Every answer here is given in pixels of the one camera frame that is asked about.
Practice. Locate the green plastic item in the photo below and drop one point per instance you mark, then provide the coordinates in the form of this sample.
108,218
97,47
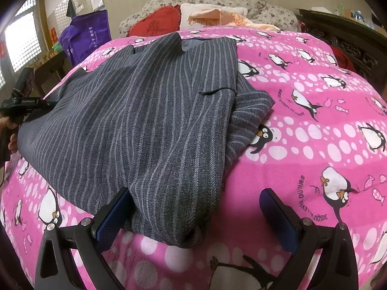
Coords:
56,47

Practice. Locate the dark carved wooden headboard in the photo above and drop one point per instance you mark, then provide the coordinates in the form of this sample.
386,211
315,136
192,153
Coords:
347,39

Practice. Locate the grey striped suit jacket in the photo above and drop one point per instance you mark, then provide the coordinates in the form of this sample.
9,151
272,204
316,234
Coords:
136,111

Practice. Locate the dark wooden side table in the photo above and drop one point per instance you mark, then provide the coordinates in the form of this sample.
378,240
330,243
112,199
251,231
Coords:
51,69

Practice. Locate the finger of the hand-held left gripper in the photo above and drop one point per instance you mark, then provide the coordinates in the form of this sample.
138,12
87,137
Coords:
47,107

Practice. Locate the purple fabric bag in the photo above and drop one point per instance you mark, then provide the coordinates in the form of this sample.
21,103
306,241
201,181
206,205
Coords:
84,36

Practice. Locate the peach fringed towel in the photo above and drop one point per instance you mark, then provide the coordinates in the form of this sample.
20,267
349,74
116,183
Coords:
211,16

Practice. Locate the red heart-shaped pillow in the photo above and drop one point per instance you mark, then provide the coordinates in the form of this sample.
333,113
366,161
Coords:
151,21

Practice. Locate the cluster of small bottles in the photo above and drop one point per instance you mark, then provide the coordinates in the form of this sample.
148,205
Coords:
358,16

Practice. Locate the dark hanging cloth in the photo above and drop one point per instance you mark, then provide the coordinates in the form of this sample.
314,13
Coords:
71,7

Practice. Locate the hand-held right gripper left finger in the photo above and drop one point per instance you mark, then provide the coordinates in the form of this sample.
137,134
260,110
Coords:
113,217

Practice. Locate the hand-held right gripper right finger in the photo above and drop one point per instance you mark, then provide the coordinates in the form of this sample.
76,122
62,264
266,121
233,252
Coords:
278,220

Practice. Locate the white pillow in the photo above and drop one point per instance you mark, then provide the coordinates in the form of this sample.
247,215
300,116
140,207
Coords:
187,12

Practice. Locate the person's left hand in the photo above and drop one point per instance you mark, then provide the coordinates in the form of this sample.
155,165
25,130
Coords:
12,142

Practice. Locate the red wall sticker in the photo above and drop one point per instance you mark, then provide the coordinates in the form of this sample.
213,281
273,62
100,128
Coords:
53,34

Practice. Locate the pink penguin print blanket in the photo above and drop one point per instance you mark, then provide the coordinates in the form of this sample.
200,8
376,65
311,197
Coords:
302,157

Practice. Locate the lattice window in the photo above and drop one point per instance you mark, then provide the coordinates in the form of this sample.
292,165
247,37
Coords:
21,42

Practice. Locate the red cloth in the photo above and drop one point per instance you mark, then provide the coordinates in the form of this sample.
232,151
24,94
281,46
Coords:
343,59

